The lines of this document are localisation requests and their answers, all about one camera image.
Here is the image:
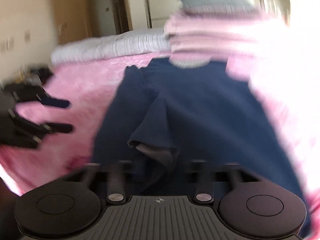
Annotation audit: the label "navy blue shirt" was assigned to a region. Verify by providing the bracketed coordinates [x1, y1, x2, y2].
[92, 58, 311, 239]

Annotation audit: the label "pink floral blanket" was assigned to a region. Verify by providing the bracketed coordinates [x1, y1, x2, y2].
[0, 52, 320, 205]

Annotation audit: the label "wooden door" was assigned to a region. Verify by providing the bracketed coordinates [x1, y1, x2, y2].
[51, 0, 99, 45]

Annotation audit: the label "white quilted duvet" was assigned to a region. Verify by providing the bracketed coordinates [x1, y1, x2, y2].
[51, 28, 171, 65]

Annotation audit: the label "pink stacked pillows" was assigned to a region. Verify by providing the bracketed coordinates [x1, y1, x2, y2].
[164, 10, 287, 60]

